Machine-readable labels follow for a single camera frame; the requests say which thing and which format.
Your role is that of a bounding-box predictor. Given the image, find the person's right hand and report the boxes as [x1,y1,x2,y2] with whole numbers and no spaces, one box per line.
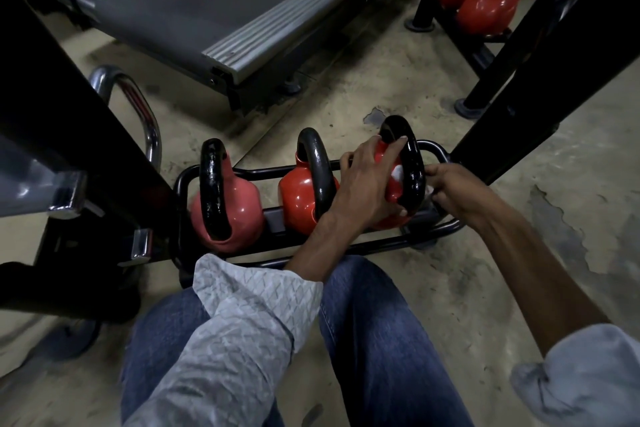
[424,163,496,228]

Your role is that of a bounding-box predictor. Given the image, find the person's left hand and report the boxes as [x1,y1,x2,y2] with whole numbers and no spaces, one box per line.
[327,135,410,233]

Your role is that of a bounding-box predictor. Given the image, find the person's left forearm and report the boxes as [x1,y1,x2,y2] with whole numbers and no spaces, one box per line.
[122,211,368,427]

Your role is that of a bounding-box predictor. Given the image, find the person's right forearm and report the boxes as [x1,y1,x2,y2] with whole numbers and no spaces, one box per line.
[465,201,640,427]

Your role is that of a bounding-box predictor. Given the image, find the black tubular kettlebell rack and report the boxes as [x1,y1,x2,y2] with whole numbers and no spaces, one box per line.
[172,140,467,288]

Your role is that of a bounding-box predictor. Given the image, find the person's blue jeans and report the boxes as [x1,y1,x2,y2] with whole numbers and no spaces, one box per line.
[120,256,474,427]

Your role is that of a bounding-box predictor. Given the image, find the black kettlebell stand with feet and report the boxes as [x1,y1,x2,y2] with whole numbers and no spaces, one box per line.
[404,0,568,120]

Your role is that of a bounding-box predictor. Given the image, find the pale red kettlebell black handle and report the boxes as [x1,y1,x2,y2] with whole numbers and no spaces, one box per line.
[190,138,266,255]

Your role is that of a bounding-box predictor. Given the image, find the black slanted frame post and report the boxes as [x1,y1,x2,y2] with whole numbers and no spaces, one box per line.
[449,0,640,187]

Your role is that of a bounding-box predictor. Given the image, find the chrome curved handle bar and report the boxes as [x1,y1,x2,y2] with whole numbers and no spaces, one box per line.
[88,65,163,173]

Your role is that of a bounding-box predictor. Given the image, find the black machine frame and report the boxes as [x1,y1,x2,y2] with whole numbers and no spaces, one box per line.
[0,0,177,325]

